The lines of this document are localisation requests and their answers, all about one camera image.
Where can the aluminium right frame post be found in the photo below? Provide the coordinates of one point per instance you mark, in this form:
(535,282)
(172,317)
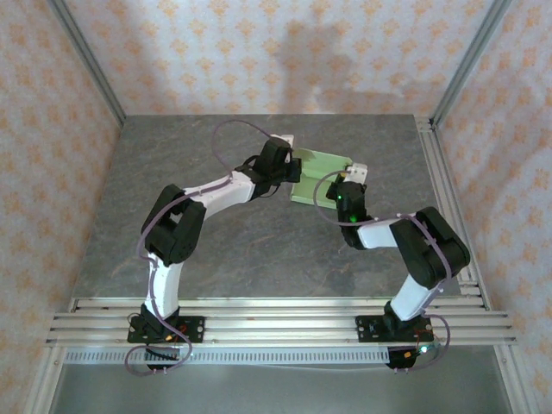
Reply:
(468,64)

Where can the wide aluminium cross beam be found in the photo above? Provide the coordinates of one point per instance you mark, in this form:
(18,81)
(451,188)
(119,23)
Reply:
(280,330)

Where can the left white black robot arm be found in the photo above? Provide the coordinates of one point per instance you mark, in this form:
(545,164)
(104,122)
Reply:
(166,284)

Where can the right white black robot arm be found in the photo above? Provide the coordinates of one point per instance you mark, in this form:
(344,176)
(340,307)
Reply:
(412,297)

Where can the aluminium left frame post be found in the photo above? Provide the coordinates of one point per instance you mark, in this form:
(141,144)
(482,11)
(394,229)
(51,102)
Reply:
(92,69)

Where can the narrow aluminium table edge rail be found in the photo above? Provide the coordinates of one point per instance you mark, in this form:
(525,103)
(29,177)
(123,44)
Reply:
(280,303)

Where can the light green paper box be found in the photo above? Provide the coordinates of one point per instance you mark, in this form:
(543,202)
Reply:
(321,172)

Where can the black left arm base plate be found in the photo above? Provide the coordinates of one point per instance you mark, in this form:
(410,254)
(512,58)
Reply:
(194,330)

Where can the grey metal bottom plate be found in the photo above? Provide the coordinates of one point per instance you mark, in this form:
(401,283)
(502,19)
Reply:
(276,390)

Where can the aluminium side rail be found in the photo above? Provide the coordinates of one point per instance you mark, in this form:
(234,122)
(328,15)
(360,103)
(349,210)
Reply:
(444,181)

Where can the orange patterned white curtain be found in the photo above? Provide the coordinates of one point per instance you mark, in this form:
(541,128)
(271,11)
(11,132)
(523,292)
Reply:
(276,43)

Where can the aluminium frame post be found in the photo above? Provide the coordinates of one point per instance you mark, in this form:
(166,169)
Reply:
(468,64)
(92,69)

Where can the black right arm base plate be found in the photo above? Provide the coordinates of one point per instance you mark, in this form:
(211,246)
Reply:
(366,328)

